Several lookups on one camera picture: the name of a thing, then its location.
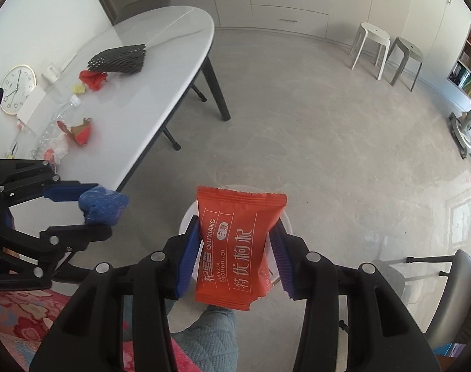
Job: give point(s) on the orange snack packet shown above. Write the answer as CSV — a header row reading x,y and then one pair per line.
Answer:
x,y
235,248

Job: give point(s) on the grey chair with black frame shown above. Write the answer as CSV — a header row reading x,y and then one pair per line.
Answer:
x,y
452,290

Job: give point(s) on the torn red brown wrapper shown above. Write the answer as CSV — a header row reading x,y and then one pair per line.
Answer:
x,y
80,131

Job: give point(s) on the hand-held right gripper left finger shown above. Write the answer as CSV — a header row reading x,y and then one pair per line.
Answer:
x,y
188,257

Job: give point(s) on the white wall socket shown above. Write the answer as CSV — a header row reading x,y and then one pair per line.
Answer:
x,y
50,74

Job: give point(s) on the red white crumpled wrapper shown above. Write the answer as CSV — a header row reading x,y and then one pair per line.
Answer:
x,y
52,155

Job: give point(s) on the clear plastic bottle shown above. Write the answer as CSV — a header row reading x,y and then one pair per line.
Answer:
x,y
61,110

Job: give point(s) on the yellow crumpled paper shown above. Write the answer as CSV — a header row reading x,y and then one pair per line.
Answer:
x,y
78,89

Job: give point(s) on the round gold-rimmed wall clock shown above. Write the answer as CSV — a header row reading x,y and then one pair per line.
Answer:
x,y
16,89

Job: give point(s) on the blue wrapper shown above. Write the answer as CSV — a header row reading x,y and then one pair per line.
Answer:
x,y
103,205

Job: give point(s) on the beige built-in cabinet unit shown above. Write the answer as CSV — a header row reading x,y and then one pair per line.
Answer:
x,y
352,0

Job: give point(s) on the thin black table leg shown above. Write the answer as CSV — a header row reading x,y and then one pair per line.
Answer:
x,y
171,139
198,92

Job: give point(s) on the beige upholstered chair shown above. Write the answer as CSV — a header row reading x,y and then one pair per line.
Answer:
x,y
146,4

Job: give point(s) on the white round bin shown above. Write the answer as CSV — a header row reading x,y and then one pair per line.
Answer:
x,y
187,217

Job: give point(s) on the grey plastic stool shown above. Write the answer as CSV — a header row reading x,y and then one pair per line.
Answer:
x,y
408,48

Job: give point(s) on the black foam net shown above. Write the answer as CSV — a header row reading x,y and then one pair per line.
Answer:
x,y
119,60

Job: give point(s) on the thick black table leg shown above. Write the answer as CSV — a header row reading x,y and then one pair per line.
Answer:
x,y
218,93

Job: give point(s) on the person's blue quilted trouser leg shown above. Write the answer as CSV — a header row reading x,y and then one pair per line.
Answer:
x,y
208,337

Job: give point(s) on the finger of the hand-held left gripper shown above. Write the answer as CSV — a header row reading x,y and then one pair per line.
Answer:
x,y
84,236
65,193

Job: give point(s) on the open bookshelf with books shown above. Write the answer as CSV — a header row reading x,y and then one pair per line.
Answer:
x,y
466,66

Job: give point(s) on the white flat box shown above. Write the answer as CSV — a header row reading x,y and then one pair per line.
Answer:
x,y
30,110

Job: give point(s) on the pink floral cloth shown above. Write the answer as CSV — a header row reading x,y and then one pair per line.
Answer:
x,y
18,317

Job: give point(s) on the white plastic stool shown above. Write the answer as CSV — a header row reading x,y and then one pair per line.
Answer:
x,y
373,33

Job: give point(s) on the grey exercise machine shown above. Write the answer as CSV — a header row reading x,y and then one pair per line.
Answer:
x,y
466,131

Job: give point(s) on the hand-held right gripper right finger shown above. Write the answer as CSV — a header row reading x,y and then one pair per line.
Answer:
x,y
283,263

